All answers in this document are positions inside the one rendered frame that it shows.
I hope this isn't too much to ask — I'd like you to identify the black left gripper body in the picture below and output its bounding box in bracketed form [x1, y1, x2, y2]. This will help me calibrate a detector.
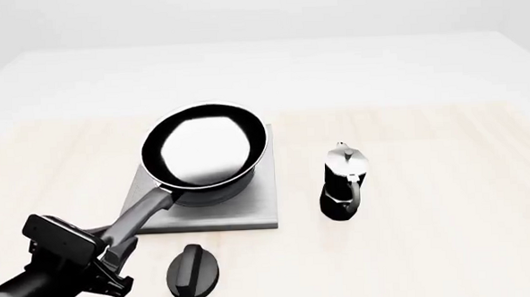
[26, 235, 136, 297]

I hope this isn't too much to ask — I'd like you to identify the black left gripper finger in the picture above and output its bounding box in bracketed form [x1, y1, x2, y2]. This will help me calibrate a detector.
[85, 224, 115, 242]
[103, 234, 141, 269]

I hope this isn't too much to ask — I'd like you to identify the black frying pan grey handle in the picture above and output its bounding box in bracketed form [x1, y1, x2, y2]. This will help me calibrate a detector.
[93, 99, 273, 255]

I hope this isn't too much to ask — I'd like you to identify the round black stove knob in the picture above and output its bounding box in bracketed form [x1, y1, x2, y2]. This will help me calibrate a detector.
[164, 242, 224, 297]

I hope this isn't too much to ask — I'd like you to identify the flat grey stove plate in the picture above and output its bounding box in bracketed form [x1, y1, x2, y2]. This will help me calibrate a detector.
[115, 122, 280, 237]

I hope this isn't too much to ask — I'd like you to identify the black and silver moka pot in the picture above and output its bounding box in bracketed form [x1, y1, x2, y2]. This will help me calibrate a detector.
[316, 139, 372, 223]

